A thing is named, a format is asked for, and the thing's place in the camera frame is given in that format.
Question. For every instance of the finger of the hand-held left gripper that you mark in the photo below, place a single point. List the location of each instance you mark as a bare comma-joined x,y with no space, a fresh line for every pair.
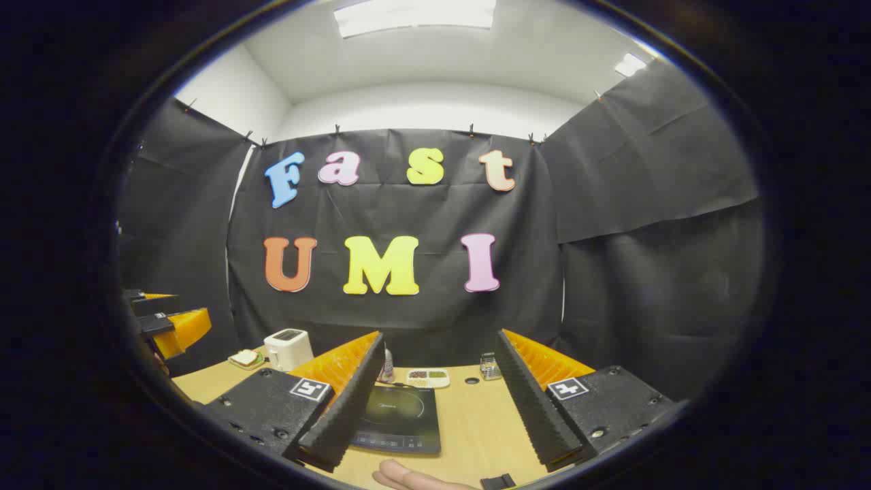
155,304
180,330

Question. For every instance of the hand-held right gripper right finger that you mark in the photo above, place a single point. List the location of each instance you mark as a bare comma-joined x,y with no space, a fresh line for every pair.
537,415

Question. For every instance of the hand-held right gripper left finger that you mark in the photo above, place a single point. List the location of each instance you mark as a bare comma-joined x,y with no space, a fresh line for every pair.
347,408

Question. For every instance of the black induction cooktop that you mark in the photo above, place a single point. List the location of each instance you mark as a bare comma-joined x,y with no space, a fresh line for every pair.
401,418

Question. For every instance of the silver drink bottle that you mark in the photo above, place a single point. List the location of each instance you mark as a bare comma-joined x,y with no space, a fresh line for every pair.
388,367

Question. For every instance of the sandwich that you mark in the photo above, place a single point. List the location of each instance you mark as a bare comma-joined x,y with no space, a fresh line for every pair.
245,356

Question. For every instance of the white toaster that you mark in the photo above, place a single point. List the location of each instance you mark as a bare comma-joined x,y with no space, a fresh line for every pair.
287,350

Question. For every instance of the green plate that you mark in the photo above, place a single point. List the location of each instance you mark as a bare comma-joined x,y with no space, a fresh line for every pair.
257,363

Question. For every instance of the white tray of beans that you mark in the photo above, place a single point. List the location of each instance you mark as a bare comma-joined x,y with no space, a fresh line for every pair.
427,378

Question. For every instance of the black backdrop cloth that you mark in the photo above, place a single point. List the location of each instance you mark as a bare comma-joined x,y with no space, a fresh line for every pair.
422,320

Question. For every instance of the small ceiling light panel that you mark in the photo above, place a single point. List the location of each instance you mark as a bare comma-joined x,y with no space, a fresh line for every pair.
631,64

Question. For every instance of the large ceiling light panel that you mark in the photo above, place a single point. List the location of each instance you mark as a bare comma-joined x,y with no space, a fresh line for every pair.
415,17

